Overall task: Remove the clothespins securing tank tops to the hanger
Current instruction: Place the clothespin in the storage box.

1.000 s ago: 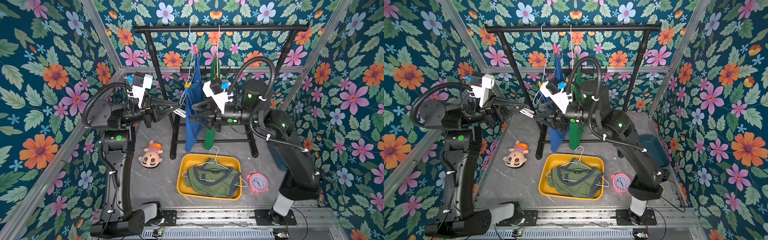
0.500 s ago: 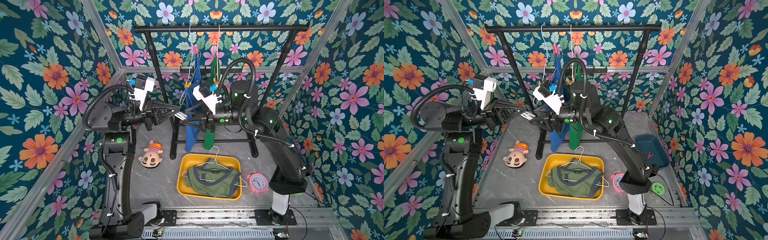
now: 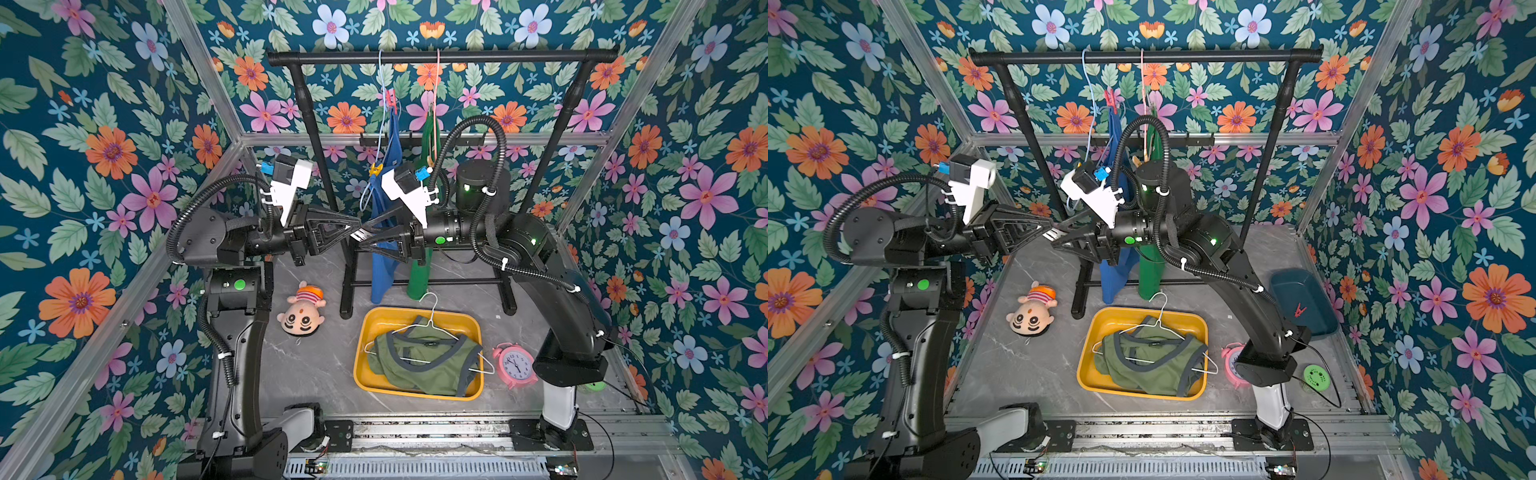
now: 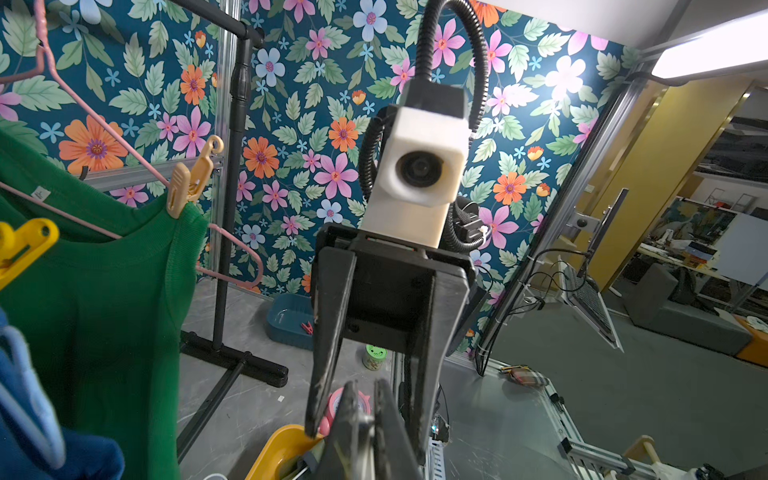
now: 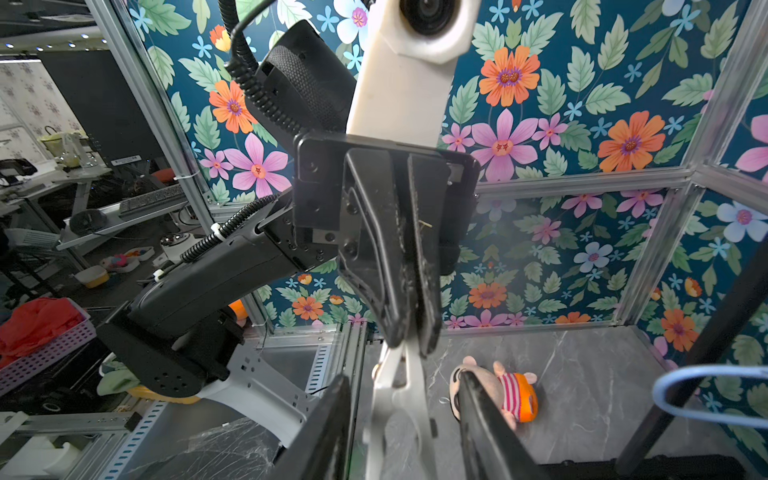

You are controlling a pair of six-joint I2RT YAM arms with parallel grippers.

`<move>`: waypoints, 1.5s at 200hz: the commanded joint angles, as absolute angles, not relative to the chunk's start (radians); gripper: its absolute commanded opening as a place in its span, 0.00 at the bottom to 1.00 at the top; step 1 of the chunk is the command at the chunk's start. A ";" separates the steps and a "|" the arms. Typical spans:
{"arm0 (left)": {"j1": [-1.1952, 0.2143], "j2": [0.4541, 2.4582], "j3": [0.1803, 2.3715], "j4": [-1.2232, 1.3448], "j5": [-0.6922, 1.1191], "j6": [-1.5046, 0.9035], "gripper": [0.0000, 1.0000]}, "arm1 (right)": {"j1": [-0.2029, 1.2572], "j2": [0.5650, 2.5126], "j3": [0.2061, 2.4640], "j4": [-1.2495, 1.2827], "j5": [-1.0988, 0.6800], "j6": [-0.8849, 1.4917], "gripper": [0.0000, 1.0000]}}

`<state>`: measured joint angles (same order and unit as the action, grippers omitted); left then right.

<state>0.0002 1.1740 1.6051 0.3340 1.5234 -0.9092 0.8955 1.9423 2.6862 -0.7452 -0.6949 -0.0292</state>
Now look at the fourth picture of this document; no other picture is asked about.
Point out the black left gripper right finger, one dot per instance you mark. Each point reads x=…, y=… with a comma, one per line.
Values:
x=394, y=458

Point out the yellow plastic tray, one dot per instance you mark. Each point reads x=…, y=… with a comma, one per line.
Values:
x=281, y=453

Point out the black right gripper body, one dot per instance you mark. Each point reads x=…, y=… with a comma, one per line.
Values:
x=389, y=278

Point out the blue tank top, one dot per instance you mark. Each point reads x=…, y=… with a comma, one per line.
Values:
x=87, y=456

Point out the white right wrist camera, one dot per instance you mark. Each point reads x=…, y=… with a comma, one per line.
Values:
x=418, y=173

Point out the pink alarm clock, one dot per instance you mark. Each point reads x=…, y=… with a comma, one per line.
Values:
x=346, y=404

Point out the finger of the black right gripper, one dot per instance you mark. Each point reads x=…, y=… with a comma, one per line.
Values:
x=334, y=274
x=438, y=313

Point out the light blue wire hanger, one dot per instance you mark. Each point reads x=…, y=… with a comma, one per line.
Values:
x=31, y=411

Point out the black clothes rack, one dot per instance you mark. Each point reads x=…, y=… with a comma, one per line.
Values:
x=235, y=363

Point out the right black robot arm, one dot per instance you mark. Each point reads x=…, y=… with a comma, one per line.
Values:
x=423, y=93

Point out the green tank top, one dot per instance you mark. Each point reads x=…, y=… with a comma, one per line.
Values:
x=102, y=309

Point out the yellow clothespin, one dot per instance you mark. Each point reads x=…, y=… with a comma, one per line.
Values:
x=22, y=246

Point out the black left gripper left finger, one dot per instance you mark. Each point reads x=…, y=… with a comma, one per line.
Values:
x=348, y=452

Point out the dark teal plastic bin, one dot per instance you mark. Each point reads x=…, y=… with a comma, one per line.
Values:
x=285, y=317

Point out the beige clothespin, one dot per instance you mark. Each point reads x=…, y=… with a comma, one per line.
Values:
x=187, y=185

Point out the green tape roll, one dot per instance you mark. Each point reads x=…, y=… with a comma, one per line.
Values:
x=374, y=358

